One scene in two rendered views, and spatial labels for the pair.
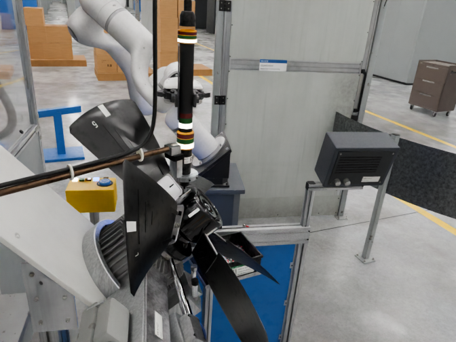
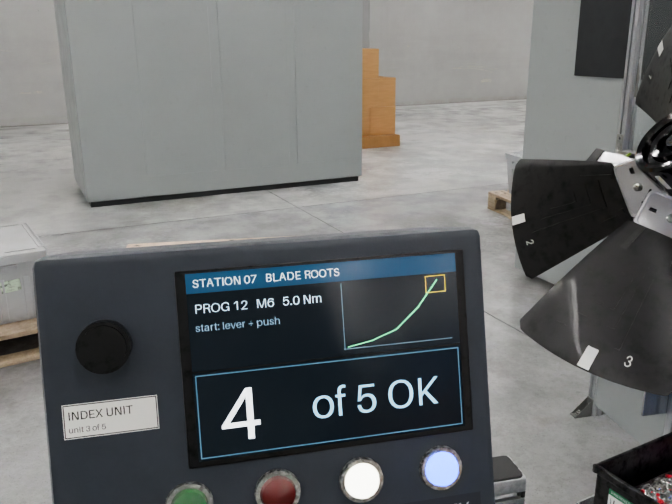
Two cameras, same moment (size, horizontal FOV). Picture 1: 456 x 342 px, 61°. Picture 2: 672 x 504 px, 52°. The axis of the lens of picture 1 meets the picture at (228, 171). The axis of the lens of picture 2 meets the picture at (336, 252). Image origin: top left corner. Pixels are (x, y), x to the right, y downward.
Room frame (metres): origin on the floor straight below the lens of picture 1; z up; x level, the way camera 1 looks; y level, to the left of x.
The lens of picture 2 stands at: (1.84, -0.46, 1.37)
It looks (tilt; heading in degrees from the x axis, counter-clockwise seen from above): 17 degrees down; 179
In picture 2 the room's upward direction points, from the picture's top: straight up
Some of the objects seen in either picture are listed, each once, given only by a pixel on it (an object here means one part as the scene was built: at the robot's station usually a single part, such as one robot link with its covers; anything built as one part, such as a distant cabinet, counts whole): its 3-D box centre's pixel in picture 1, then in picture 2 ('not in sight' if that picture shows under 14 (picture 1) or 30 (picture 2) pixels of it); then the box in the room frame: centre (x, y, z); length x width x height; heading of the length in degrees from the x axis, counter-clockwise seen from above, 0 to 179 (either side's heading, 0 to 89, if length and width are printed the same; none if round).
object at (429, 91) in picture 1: (436, 88); not in sight; (7.04, -3.63, 0.45); 0.68 x 0.47 x 0.90; 27
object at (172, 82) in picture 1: (182, 89); not in sight; (1.03, 0.14, 1.47); 0.11 x 0.10 x 0.07; 12
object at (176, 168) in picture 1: (182, 160); not in sight; (0.92, 0.12, 1.31); 0.09 x 0.07 x 0.10; 137
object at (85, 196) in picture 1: (92, 196); not in sight; (1.22, 0.48, 1.02); 0.16 x 0.10 x 0.11; 102
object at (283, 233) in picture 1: (200, 238); not in sight; (1.30, 0.09, 0.82); 0.90 x 0.04 x 0.08; 102
